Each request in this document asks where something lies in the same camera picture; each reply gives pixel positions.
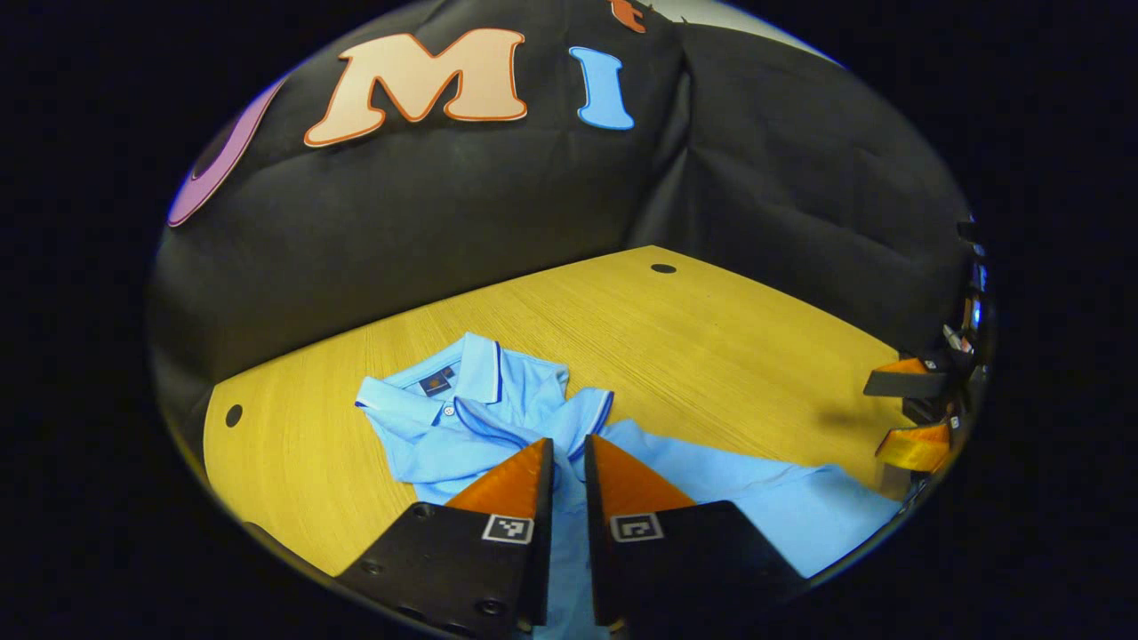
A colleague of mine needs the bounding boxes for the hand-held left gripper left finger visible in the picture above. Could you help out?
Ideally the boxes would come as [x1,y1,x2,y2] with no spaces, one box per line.
[336,437,555,639]

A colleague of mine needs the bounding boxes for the black backdrop cloth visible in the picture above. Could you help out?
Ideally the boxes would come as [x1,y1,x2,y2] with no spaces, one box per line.
[147,0,979,445]

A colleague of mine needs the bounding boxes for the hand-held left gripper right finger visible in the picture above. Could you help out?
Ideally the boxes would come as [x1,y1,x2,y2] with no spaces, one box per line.
[584,434,810,628]

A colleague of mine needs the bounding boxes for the light blue T-shirt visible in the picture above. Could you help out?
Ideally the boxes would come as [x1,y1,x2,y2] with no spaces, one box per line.
[355,332,903,640]

